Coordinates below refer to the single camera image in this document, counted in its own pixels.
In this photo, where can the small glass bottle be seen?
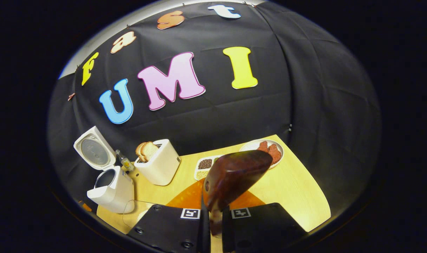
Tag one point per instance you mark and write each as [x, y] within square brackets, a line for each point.
[125, 161]

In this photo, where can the white toaster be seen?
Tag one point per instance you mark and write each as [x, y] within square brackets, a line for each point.
[160, 165]

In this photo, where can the pink clip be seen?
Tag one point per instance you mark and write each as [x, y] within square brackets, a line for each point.
[71, 96]

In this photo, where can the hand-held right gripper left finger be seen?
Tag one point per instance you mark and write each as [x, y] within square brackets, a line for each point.
[164, 225]

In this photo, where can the clear plastic container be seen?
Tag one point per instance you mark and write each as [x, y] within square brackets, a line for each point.
[136, 210]

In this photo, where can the bread slice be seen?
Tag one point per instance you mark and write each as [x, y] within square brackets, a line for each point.
[139, 151]
[149, 150]

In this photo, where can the white divided dish of beans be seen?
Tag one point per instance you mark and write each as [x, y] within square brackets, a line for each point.
[204, 163]

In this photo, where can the dark wooden spoon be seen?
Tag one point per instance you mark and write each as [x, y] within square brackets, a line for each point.
[234, 175]

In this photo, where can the white rice cooker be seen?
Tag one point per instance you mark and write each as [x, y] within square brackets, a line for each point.
[118, 196]

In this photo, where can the black backdrop cloth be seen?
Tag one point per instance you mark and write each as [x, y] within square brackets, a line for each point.
[305, 105]

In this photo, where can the white round plate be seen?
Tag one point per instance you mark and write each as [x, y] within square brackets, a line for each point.
[248, 144]

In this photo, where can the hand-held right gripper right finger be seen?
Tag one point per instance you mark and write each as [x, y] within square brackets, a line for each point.
[262, 228]

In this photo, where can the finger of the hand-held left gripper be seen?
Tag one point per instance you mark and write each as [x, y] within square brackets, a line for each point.
[85, 206]

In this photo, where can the red meat slice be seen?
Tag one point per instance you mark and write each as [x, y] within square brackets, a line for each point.
[275, 154]
[262, 147]

